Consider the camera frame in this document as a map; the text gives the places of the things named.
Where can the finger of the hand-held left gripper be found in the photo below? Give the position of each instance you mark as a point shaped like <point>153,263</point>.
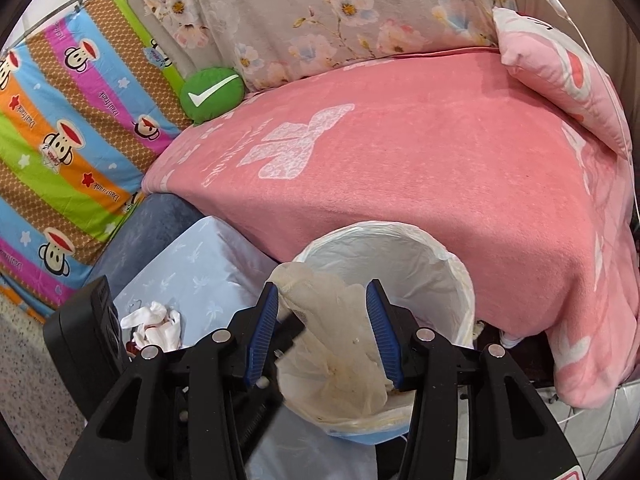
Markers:
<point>287,332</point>

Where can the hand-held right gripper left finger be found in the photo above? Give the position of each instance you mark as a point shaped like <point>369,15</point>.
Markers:
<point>261,340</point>

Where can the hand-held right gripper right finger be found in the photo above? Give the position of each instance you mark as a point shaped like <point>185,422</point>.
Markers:
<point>385,335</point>

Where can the beige mesh cloth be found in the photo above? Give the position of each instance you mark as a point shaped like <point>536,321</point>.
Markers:
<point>330,340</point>

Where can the dark red scrunchie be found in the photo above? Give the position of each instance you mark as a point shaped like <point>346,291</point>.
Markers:
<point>131,348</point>

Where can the white bin with plastic liner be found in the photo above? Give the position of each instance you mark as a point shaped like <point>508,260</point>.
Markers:
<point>440,280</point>

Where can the light blue palm print tablecloth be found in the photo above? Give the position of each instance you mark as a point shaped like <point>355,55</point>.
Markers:
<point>200,270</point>

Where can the blue-grey cushion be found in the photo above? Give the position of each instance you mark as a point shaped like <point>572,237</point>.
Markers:
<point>150,230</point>

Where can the pink blanket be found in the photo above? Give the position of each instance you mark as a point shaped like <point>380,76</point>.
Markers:
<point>425,185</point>

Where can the colourful monkey print pillow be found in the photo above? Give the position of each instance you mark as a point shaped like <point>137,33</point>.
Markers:
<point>75,135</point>

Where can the green check-mark cushion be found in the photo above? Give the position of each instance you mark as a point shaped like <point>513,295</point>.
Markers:
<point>210,95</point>

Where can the grey floral pillow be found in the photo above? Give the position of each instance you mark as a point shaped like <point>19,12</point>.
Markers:
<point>325,20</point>

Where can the pink print pillow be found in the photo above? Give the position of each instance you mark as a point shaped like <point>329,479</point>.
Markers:
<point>560,70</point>

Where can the thin metal rod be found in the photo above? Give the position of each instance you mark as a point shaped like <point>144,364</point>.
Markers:
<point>75,1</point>

